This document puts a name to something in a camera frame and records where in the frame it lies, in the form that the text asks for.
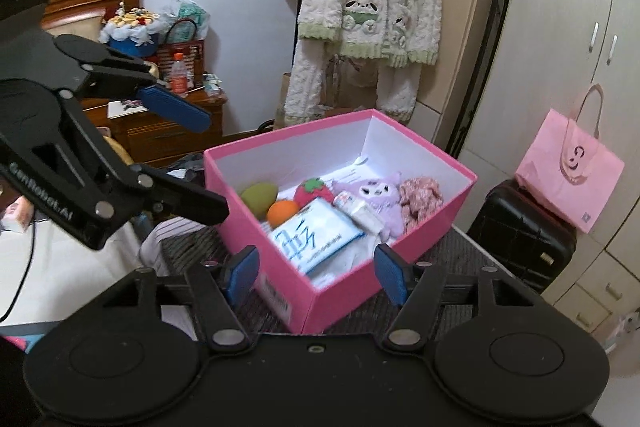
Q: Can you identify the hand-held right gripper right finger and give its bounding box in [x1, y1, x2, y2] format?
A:
[374, 243, 532, 352]

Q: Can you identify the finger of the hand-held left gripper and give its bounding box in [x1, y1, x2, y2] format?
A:
[50, 89, 231, 228]
[54, 34, 212, 134]

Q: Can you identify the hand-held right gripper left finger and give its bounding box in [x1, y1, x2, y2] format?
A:
[102, 245, 262, 352]

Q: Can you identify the purple plush toy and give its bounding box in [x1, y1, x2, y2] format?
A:
[331, 172, 406, 241]

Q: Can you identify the pink cardboard box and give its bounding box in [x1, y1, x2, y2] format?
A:
[202, 108, 479, 335]

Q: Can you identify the small white tissue pack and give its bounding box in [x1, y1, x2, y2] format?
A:
[332, 191, 385, 236]

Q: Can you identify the green egg-shaped sponge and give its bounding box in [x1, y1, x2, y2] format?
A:
[239, 181, 279, 214]

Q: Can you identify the orange ball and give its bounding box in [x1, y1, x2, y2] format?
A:
[266, 200, 301, 228]

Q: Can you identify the pink floral cloth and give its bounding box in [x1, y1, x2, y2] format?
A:
[399, 176, 445, 233]

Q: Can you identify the white blue wipes packet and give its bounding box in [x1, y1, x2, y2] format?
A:
[267, 198, 365, 278]

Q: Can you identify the red strawberry plush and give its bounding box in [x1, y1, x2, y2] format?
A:
[293, 177, 336, 210]

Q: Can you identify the orange drink bottle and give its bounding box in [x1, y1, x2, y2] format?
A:
[169, 52, 190, 96]

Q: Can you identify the dark cloth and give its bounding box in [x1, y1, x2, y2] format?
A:
[164, 152, 207, 181]

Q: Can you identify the wooden nightstand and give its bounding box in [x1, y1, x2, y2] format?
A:
[80, 82, 229, 168]

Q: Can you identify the small white green box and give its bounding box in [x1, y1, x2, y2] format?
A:
[201, 73, 225, 97]

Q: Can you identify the red plaid bag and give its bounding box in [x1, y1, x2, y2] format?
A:
[157, 18, 206, 80]

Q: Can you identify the white printed card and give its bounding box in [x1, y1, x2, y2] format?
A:
[107, 99, 149, 120]

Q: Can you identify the white striped cloth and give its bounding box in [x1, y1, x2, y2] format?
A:
[139, 219, 202, 269]

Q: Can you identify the grey striped cloth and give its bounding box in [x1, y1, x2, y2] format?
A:
[150, 222, 507, 339]

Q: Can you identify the orange white tissue packet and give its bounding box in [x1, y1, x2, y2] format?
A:
[0, 197, 36, 236]

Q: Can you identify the flower bouquet in blue box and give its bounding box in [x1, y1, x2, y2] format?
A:
[99, 0, 161, 58]

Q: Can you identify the clear plastic bag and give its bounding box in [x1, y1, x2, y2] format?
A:
[160, 0, 211, 40]

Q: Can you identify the brown paper bag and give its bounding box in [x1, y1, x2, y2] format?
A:
[272, 72, 301, 133]

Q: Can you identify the black suitcase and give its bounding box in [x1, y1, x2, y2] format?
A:
[466, 179, 579, 296]

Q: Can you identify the white bed sheet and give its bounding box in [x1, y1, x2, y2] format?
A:
[0, 207, 147, 326]

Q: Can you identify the pink paper bag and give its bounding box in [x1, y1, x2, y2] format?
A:
[515, 84, 626, 236]

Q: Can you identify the cream wardrobe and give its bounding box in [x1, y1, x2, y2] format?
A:
[459, 0, 640, 360]

